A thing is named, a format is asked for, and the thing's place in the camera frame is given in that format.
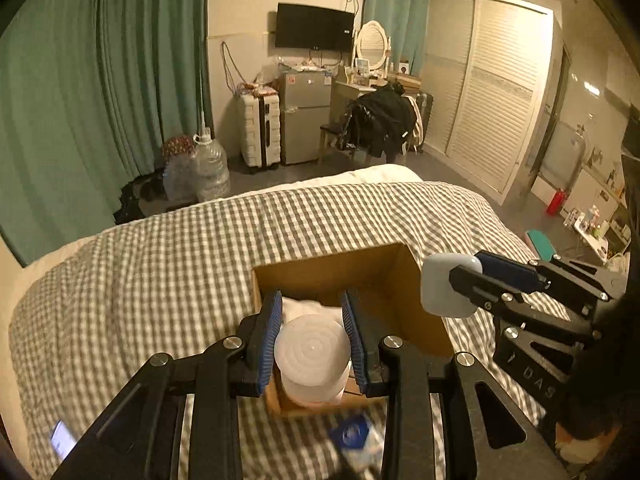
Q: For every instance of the clear water jug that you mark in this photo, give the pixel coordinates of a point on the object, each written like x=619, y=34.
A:
x=178, y=178
x=210, y=167

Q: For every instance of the pale blue round case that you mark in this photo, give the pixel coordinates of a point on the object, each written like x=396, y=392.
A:
x=438, y=297

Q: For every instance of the right human hand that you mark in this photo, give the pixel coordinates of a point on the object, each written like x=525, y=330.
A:
x=583, y=433

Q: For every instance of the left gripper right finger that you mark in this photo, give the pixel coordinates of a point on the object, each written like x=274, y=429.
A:
x=462, y=407

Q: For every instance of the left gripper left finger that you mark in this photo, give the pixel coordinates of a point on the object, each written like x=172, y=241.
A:
x=138, y=435

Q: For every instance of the brown cardboard box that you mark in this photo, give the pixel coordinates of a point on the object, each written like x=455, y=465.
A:
x=379, y=286

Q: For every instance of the teal round stool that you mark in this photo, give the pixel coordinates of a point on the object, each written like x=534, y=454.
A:
x=539, y=243

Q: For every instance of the white louvered wardrobe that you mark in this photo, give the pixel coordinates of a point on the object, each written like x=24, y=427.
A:
x=487, y=65

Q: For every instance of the wooden dressing table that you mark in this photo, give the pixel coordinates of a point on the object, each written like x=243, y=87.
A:
x=343, y=93

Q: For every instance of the black wall television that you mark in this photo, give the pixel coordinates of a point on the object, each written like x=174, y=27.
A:
x=313, y=28

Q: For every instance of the red fire extinguisher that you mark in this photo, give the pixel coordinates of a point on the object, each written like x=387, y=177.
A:
x=555, y=205

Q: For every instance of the silver mini fridge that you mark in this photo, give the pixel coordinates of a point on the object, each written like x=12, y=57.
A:
x=305, y=99

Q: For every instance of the white oval vanity mirror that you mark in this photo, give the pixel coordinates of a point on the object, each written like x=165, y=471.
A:
x=372, y=44

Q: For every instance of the lit smartphone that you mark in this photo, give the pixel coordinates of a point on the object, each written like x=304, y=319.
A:
x=62, y=440

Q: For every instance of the blue white tissue pack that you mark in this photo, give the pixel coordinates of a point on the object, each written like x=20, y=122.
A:
x=359, y=443

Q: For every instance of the green curtain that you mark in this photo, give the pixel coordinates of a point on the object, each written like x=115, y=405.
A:
x=90, y=91
x=405, y=22

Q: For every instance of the white plastic bottle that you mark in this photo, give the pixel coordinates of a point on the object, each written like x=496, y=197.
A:
x=312, y=353

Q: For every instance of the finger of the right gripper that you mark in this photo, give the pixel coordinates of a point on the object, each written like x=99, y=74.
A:
x=574, y=284
x=507, y=303

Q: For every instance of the white sock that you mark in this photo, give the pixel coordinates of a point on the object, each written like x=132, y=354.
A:
x=293, y=308

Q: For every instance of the white suitcase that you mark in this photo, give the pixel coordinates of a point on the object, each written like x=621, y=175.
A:
x=260, y=131

